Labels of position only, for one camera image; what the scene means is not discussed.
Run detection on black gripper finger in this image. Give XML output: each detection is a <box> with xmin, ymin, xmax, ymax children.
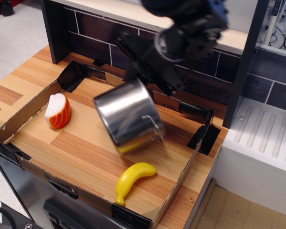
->
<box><xmin>144</xmin><ymin>76</ymin><xmax>179</xmax><ymax>96</ymax></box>
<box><xmin>124</xmin><ymin>61</ymin><xmax>143</xmax><ymax>82</ymax></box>

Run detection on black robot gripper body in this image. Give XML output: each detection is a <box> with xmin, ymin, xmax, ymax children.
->
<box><xmin>116</xmin><ymin>31</ymin><xmax>184</xmax><ymax>91</ymax></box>

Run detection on stainless steel pot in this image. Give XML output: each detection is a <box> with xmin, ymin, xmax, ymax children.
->
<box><xmin>94</xmin><ymin>78</ymin><xmax>165</xmax><ymax>155</ymax></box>

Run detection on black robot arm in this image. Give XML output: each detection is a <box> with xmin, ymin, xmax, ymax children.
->
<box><xmin>116</xmin><ymin>0</ymin><xmax>227</xmax><ymax>96</ymax></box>

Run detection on cardboard fence with black tape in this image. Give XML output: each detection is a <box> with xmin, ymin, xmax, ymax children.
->
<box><xmin>0</xmin><ymin>56</ymin><xmax>227</xmax><ymax>229</ymax></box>

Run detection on orange white salmon sushi toy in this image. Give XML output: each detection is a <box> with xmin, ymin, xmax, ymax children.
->
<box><xmin>45</xmin><ymin>93</ymin><xmax>71</xmax><ymax>129</ymax></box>

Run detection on yellow toy banana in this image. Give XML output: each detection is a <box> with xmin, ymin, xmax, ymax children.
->
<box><xmin>115</xmin><ymin>162</ymin><xmax>157</xmax><ymax>206</ymax></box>

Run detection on white dish drainer block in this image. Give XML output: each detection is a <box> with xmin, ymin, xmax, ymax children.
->
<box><xmin>214</xmin><ymin>98</ymin><xmax>286</xmax><ymax>215</ymax></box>

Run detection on black device bottom left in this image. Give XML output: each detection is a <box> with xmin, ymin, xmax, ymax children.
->
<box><xmin>0</xmin><ymin>201</ymin><xmax>121</xmax><ymax>229</ymax></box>

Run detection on white cables in background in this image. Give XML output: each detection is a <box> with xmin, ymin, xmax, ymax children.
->
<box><xmin>262</xmin><ymin>0</ymin><xmax>286</xmax><ymax>53</ymax></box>

